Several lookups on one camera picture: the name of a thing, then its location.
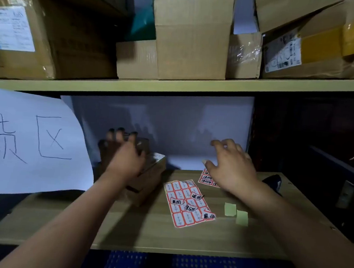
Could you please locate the person's left hand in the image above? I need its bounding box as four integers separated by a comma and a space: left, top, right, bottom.
103, 127, 149, 182

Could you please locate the person's right hand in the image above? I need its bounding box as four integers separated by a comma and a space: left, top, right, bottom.
200, 137, 259, 196

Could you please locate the small brown cardboard box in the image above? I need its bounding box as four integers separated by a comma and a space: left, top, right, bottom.
94, 135, 169, 209

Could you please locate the person's left forearm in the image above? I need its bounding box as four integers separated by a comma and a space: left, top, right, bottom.
0, 163, 132, 268

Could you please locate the person's right forearm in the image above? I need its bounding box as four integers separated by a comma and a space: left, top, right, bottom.
227, 180, 354, 268

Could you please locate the red label sticker sheet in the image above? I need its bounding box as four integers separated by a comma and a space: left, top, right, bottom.
161, 177, 219, 231
198, 167, 223, 189

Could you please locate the pale green sticky note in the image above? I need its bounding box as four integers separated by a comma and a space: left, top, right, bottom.
223, 202, 238, 218
235, 210, 250, 227

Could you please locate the black handheld device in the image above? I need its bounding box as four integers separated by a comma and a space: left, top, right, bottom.
261, 173, 284, 196

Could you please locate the wooden shelf board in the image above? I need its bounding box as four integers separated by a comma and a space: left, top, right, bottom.
0, 153, 354, 268
0, 53, 354, 115

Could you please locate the white handwritten paper sign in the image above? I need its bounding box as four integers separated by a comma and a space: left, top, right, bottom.
0, 89, 100, 201

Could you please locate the teal plastic bag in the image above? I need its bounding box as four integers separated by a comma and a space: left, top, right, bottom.
124, 0, 160, 44

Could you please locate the tape-wrapped cardboard box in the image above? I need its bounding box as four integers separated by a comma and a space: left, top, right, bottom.
225, 29, 264, 82

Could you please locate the open-flap cardboard box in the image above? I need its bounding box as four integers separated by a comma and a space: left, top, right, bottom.
113, 0, 235, 87

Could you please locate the large labelled cardboard box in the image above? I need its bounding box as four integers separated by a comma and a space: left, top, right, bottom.
0, 0, 124, 88

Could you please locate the yellow-taped cardboard box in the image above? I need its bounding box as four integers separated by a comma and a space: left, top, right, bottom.
259, 0, 354, 86

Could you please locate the plain brown cardboard box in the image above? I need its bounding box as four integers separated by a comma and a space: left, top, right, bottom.
252, 0, 345, 39

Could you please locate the dark metal shelf frame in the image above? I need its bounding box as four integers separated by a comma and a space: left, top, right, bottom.
303, 144, 354, 213

